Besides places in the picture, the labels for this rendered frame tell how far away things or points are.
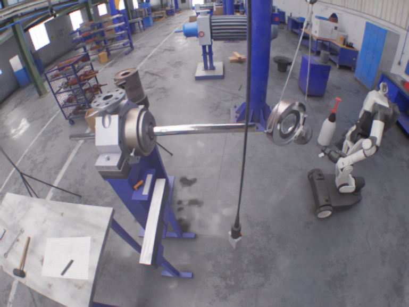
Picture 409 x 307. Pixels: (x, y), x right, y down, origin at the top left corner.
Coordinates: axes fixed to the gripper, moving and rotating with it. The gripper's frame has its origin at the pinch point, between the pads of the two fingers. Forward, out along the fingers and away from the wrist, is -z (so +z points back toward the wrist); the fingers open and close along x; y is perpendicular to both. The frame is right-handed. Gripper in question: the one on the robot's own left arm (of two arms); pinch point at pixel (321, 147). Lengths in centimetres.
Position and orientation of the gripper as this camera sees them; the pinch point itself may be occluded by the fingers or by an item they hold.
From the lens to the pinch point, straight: 172.8
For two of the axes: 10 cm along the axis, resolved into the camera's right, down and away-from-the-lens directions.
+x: -7.4, -1.9, -6.4
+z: 4.7, 5.3, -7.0
